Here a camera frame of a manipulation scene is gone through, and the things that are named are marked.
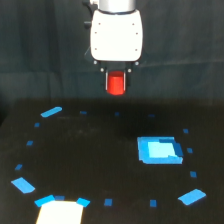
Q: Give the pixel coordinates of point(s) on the large blue tape piece left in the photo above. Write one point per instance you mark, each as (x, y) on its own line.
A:
(24, 186)

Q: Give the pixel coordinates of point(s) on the blue tape of paper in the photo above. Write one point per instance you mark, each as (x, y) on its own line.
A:
(44, 200)
(83, 202)

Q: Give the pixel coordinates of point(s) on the large blue tape piece right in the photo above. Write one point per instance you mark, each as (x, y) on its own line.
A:
(192, 197)

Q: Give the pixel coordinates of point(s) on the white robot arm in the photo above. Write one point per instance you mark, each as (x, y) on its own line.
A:
(110, 7)

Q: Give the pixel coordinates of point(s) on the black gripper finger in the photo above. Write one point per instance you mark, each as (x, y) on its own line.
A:
(106, 79)
(126, 81)

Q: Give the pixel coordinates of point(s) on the blue tape right of paper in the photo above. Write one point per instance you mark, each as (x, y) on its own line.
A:
(83, 202)

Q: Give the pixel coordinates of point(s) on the black backdrop curtain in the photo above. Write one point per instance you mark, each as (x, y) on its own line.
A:
(42, 46)

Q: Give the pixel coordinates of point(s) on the long blue tape strip top-left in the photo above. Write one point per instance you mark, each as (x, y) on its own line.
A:
(51, 112)

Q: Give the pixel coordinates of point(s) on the red cylindrical block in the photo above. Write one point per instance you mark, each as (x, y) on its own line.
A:
(115, 83)

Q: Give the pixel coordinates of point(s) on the large blue tape piece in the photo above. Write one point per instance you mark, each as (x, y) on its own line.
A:
(192, 197)
(24, 186)

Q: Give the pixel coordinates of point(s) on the blue tape square pad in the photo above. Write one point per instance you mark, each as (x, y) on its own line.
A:
(159, 150)

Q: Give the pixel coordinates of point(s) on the white paper sheet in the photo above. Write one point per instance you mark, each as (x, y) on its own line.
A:
(60, 212)

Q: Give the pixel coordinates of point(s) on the blue tape left of paper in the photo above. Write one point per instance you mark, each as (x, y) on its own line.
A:
(44, 200)

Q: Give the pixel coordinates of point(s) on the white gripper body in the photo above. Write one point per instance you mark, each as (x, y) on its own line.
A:
(115, 38)

